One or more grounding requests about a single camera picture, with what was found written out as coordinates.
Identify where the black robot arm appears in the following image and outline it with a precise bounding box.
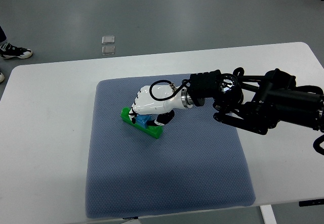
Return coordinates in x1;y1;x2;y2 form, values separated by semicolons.
187;67;323;135

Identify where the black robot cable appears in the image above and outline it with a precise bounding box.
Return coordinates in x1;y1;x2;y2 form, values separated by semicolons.
149;79;193;102

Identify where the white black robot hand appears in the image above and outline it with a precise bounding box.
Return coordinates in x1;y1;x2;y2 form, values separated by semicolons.
129;85;194;126

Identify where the small blue block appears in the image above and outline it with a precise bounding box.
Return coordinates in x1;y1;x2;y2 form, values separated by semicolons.
135;114;151;129

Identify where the metal floor plate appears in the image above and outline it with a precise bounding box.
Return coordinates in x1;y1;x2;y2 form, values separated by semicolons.
102;46;115;55
102;35;115;44

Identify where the long green block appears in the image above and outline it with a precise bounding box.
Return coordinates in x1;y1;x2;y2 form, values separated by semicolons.
120;107;163;139

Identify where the lower metal floor plate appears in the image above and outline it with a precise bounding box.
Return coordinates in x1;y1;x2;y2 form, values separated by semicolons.
102;46;115;55

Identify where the upper metal floor plate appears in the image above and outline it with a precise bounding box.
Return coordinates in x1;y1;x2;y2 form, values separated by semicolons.
102;35;115;44

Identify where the white table leg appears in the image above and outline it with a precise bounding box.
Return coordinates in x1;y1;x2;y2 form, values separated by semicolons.
260;205;277;224

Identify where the blue grey foam mat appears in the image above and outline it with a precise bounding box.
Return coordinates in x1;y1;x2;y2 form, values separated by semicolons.
86;76;256;218

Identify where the white shoe tip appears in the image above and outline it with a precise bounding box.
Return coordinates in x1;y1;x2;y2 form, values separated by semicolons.
0;72;5;83

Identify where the black white sneaker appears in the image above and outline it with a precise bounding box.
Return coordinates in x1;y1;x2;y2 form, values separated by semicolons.
1;42;33;59

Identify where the black table control panel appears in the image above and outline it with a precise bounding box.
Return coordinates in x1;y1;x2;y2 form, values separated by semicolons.
299;199;324;207

